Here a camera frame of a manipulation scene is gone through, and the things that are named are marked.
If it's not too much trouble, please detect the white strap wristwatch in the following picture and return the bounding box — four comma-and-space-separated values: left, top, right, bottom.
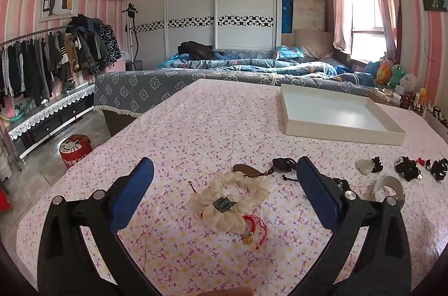
372, 175, 405, 209

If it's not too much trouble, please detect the black beaded hair tie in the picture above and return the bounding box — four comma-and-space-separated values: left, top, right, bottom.
394, 156, 423, 182

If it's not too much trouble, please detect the jade pendant black knot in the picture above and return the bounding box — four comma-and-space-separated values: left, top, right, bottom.
355, 157, 384, 175

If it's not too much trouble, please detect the amber pendant red tassel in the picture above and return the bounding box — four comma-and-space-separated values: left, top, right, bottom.
415, 157, 432, 172

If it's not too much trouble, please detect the black hair claw clip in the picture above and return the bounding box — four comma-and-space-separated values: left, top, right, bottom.
431, 158, 448, 182

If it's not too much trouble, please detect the red string bracelet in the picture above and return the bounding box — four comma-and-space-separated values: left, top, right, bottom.
240, 213, 269, 250

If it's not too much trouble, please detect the cream fabric scrunchie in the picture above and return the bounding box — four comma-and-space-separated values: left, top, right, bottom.
187, 171, 270, 235

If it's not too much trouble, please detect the red cylindrical bin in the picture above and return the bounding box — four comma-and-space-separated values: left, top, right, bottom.
59, 134, 93, 169

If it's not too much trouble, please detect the lace covered low cabinet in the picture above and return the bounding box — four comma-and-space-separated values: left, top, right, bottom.
6, 83, 95, 160

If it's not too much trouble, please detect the white cosmetics organizer box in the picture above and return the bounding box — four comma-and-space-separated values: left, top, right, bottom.
422, 108, 448, 143

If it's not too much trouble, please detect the white shallow tray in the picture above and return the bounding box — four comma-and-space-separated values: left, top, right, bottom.
281, 84, 406, 146

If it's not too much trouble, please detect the floral pink tablecloth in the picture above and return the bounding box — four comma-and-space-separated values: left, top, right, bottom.
17, 79, 447, 295

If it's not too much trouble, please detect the dark red round jar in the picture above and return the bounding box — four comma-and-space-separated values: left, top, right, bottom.
399, 95, 413, 110

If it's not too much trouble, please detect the orange bottle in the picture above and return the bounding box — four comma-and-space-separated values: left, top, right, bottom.
418, 88, 428, 106

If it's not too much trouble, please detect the bed with blue quilt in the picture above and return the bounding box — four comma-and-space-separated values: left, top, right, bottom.
94, 47, 375, 117

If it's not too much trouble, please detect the white plush toy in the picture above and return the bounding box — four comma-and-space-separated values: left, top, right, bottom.
399, 74, 418, 94

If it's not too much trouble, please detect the orange plush toy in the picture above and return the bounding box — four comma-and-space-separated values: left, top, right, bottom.
375, 60, 392, 84

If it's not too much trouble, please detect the green plush toy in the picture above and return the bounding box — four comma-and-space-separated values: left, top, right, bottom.
388, 64, 406, 90

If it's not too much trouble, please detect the clothes rack with garments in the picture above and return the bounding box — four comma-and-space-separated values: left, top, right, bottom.
1, 14, 122, 108

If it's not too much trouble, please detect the black garment steamer stand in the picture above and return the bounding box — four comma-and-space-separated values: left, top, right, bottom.
122, 3, 143, 71

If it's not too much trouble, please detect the beige pillow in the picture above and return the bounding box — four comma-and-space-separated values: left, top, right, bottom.
294, 29, 333, 60

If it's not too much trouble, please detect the black bag on bed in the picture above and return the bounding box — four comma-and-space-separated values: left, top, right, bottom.
178, 41, 215, 60

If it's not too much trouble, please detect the white sliding wardrobe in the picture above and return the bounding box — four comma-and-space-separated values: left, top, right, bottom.
129, 0, 279, 69

